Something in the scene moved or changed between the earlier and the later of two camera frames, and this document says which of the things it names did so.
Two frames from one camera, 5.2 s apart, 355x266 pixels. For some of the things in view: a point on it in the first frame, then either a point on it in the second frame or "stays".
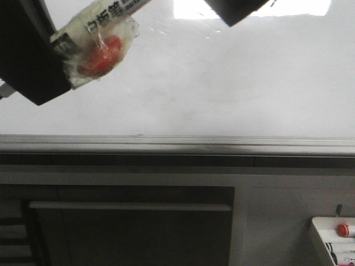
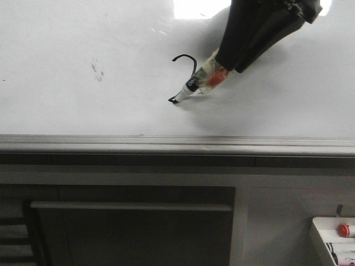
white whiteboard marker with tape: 95,38 → 206,76
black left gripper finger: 28,62 → 247,19
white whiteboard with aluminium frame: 279,82 stays
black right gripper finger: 232,11 → 277,26
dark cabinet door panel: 100,234 stays
